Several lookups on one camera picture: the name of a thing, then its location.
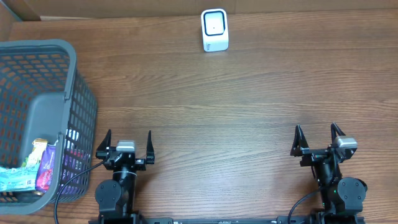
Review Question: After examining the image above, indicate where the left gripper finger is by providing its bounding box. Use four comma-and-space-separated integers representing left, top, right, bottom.
146, 130, 155, 157
96, 129, 111, 152

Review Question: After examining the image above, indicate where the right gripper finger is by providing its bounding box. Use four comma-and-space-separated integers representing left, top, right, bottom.
330, 122, 346, 146
290, 124, 309, 156

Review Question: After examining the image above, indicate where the purple sanitary pad pack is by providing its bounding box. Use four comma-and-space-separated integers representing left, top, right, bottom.
35, 145, 56, 192

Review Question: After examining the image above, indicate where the green tea carton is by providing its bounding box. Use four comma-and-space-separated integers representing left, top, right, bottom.
24, 138, 48, 167

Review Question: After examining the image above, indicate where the teal wet wipes pack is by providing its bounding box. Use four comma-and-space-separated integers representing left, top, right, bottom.
1, 164, 39, 192

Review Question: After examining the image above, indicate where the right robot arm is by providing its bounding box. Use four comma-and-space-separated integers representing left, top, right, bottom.
287, 123, 368, 223

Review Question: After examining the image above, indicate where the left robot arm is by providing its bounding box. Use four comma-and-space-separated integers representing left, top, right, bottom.
95, 130, 155, 224

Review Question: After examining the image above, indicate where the white barcode scanner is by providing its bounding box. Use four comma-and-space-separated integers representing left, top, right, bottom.
201, 8, 229, 52

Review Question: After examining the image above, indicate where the grey plastic mesh basket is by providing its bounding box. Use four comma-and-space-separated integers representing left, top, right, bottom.
1, 39, 98, 215

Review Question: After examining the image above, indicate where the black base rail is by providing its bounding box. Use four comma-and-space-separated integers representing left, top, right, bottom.
88, 216, 366, 224

